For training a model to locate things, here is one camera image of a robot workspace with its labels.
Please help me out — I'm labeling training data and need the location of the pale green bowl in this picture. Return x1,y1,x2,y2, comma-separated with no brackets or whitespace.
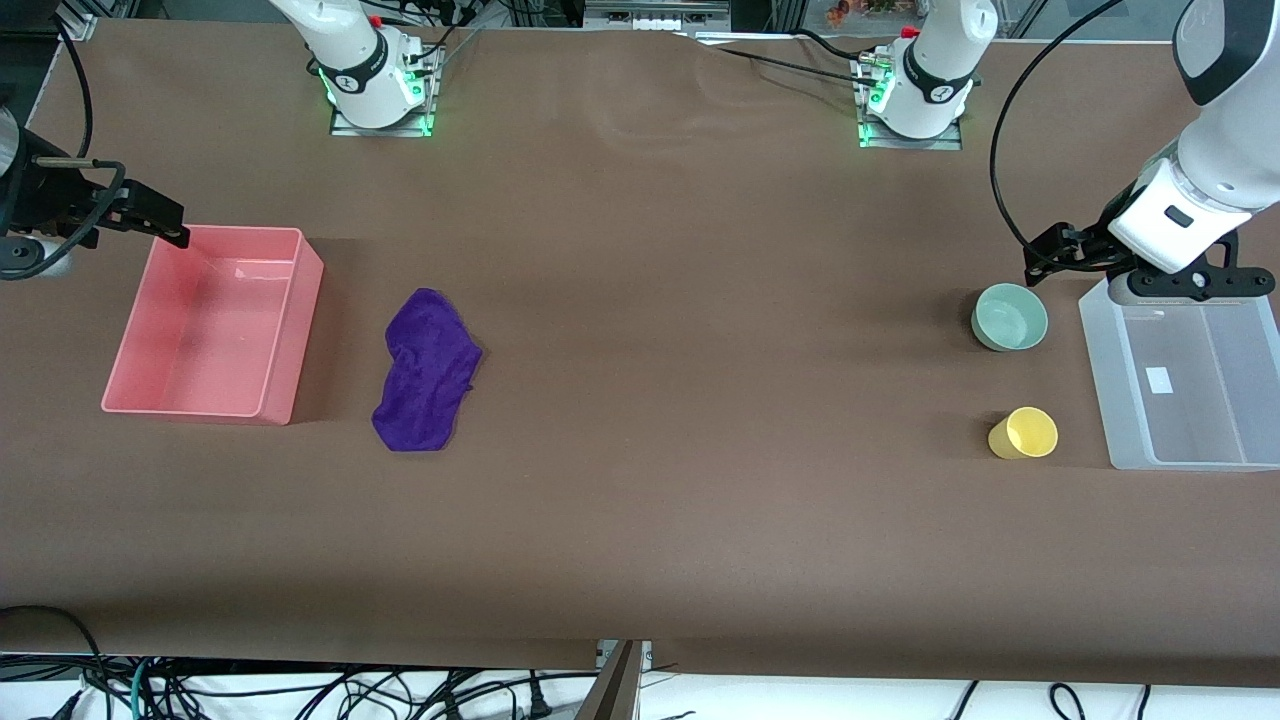
971,283,1049,353

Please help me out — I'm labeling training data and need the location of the yellow plastic cup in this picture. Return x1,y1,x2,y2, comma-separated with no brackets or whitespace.
988,406,1059,460

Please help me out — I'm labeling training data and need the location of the purple cloth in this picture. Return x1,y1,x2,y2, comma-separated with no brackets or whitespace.
371,288,484,453

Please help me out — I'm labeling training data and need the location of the pink plastic bin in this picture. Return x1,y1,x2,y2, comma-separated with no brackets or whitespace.
100,225,326,427

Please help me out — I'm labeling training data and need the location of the translucent white plastic bin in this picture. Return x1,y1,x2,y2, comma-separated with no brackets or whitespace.
1078,278,1280,471

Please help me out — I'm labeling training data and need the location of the orange background object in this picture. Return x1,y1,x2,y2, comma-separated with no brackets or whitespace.
825,0,901,28

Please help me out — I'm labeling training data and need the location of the white power strip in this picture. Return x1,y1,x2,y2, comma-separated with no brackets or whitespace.
583,0,733,31

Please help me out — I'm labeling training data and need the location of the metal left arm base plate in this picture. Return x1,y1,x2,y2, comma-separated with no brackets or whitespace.
858,50,964,151

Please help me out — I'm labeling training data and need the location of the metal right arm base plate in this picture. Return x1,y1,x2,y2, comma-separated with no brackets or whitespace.
330,45,438,138

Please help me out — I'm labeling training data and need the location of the short black base cable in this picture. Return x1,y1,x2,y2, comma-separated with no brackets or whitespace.
795,28,881,66

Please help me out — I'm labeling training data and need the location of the long black base cable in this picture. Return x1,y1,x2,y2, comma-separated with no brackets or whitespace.
690,35,886,86

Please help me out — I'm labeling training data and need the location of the thick black floor cable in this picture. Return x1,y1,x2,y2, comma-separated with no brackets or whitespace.
0,605,109,720

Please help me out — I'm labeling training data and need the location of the teal floor cable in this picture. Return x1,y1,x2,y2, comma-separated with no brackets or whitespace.
127,655,157,720

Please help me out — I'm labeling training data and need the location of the table support post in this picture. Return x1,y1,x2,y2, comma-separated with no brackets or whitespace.
578,640,644,720

